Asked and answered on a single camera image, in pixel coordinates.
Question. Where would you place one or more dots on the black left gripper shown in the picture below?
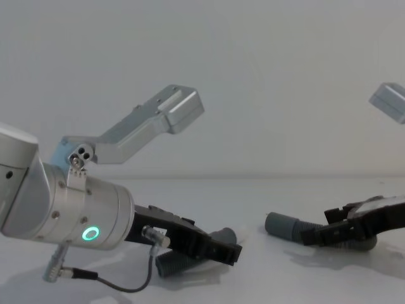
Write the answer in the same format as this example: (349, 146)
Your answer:
(158, 228)

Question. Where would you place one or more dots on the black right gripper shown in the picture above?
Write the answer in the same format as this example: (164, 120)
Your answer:
(386, 215)

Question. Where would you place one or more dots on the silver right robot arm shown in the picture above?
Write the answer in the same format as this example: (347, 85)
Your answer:
(390, 104)

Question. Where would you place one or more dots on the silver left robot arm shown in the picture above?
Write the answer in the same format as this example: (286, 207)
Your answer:
(63, 206)

